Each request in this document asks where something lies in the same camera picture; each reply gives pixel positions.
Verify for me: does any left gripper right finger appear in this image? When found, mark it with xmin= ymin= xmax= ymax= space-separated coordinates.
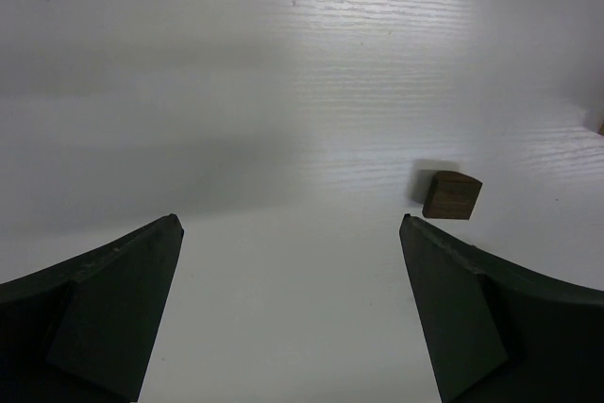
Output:
xmin=399 ymin=214 xmax=603 ymax=402

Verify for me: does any dark brown wood cube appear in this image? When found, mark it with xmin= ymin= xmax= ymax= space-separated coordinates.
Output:
xmin=422 ymin=171 xmax=482 ymax=220

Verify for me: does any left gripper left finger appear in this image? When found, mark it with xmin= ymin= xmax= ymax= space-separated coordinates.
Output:
xmin=1 ymin=214 xmax=184 ymax=402

